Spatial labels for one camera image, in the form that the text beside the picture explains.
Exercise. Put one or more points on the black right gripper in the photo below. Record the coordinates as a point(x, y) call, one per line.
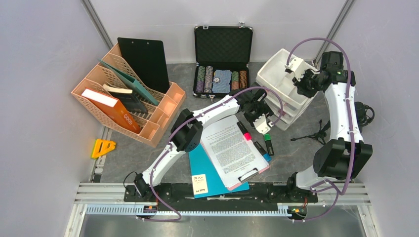
point(300, 85)

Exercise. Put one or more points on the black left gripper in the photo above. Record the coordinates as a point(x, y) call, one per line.
point(264, 108)

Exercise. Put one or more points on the black pink-capped highlighter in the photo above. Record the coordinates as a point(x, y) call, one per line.
point(244, 131)

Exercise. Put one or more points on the white drawer organizer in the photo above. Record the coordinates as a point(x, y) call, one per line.
point(272, 75)

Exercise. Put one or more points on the black green-capped highlighter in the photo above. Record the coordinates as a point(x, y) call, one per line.
point(269, 145)

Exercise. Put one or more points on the black blue-capped highlighter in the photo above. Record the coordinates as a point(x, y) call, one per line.
point(262, 151)

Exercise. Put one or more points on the pink clipboard with paper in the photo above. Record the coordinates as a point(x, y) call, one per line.
point(235, 159)

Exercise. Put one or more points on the Nineteen Eighty-Four dark book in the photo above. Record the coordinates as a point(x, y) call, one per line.
point(128, 98)

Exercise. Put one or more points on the peach plastic file organizer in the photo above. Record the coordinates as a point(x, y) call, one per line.
point(154, 123)

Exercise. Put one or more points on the orange Good Morning book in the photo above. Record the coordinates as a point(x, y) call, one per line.
point(113, 108)

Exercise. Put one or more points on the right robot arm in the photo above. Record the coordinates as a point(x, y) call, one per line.
point(346, 153)

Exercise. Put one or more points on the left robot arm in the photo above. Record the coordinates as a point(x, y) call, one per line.
point(188, 128)

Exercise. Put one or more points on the black microphone on tripod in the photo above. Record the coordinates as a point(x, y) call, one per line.
point(364, 116)

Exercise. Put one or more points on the black poker chip case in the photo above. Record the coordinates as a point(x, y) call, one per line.
point(222, 55)

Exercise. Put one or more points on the blue plastic folder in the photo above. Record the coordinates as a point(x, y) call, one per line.
point(206, 181)

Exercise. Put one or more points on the black clipboard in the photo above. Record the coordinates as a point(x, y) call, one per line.
point(147, 58)

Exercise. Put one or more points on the teal folder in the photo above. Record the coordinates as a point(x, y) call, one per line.
point(132, 83)

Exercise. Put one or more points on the yellow triangular stand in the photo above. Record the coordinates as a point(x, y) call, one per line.
point(102, 147)

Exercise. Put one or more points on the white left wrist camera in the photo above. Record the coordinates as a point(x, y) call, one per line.
point(263, 124)

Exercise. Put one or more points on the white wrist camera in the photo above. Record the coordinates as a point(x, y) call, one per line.
point(263, 124)
point(296, 68)

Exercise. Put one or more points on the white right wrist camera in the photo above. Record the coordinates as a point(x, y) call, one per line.
point(296, 68)

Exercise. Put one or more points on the aluminium slotted rail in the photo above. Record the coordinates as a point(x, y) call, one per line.
point(141, 210)

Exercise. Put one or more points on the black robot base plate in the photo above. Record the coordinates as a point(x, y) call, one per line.
point(276, 192)

